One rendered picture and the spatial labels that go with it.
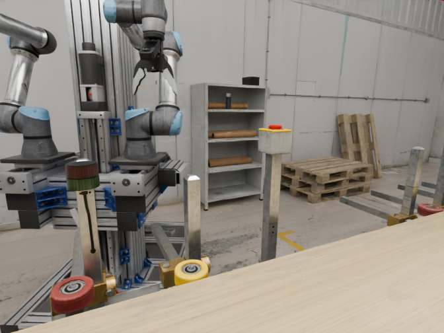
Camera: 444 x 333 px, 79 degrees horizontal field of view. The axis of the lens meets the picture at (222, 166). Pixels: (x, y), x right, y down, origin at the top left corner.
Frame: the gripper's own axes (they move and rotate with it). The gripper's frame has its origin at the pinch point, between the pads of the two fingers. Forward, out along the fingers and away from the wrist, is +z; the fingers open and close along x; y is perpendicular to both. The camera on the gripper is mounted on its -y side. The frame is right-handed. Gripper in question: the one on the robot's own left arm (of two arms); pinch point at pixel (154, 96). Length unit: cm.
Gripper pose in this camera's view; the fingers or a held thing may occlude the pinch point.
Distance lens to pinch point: 99.1
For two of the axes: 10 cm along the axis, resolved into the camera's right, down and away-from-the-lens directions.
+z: -0.1, 9.8, 2.2
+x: -10.0, -0.2, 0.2
